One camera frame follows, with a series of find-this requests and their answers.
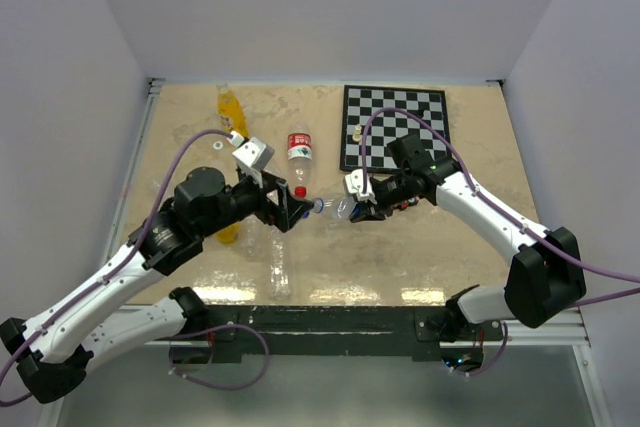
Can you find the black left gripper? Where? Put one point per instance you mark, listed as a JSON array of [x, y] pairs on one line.
[[289, 209]]

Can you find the black white chessboard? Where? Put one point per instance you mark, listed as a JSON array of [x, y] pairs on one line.
[[361, 102]]

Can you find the red label clear bottle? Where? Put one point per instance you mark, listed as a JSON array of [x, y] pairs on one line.
[[299, 158]]

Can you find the yellow tea bottle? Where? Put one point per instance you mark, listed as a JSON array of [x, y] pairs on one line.
[[230, 111]]

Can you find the upright clear bottle white cap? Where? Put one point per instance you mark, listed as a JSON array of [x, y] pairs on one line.
[[251, 238]]

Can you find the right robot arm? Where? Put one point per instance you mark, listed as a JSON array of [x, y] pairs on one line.
[[543, 277]]

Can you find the cartoon fridge magnet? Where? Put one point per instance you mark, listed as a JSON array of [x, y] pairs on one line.
[[406, 204]]

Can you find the blue cap Pepsi bottle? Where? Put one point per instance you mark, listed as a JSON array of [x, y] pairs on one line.
[[334, 207]]

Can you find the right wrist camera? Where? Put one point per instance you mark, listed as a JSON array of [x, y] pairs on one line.
[[357, 184]]

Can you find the black base frame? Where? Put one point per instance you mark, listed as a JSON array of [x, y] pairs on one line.
[[355, 331]]

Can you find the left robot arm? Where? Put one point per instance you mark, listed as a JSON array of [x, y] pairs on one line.
[[54, 351]]

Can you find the long clear crushed bottle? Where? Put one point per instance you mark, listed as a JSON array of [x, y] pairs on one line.
[[280, 264]]

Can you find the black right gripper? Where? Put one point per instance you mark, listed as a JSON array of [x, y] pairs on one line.
[[368, 212]]

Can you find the white chess piece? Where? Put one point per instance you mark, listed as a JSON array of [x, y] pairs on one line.
[[358, 134]]

